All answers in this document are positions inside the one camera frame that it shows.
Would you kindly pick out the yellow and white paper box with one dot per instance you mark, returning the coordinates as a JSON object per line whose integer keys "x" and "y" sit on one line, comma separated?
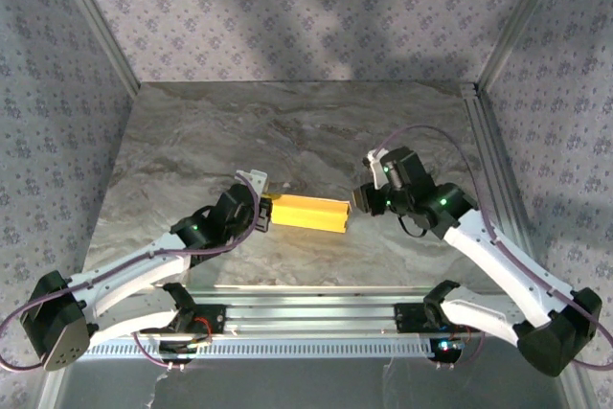
{"x": 306, "y": 212}

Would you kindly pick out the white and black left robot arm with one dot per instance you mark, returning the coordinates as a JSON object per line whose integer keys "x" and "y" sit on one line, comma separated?
{"x": 129, "y": 279}

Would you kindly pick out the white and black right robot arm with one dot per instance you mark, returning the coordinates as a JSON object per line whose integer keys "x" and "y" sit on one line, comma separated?
{"x": 503, "y": 260}

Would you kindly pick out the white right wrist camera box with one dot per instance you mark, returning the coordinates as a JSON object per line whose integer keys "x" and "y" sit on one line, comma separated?
{"x": 377, "y": 169}

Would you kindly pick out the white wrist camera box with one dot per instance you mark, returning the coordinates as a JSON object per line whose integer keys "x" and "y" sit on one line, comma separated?
{"x": 254, "y": 179}
{"x": 377, "y": 169}

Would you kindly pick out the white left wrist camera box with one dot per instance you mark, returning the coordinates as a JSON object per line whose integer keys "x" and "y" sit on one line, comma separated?
{"x": 254, "y": 179}

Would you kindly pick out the aluminium side rail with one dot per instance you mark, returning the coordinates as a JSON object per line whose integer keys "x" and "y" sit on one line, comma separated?
{"x": 483, "y": 131}

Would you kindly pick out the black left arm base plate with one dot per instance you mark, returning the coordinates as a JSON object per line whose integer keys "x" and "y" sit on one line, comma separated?
{"x": 213, "y": 320}

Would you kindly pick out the aluminium mounting rail beam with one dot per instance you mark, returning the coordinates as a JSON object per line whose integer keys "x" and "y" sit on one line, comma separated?
{"x": 311, "y": 315}

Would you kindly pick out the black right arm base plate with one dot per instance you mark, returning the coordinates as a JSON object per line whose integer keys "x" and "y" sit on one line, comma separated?
{"x": 409, "y": 318}

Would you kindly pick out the aluminium frame post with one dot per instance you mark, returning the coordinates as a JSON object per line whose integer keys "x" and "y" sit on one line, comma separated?
{"x": 100, "y": 21}
{"x": 517, "y": 21}

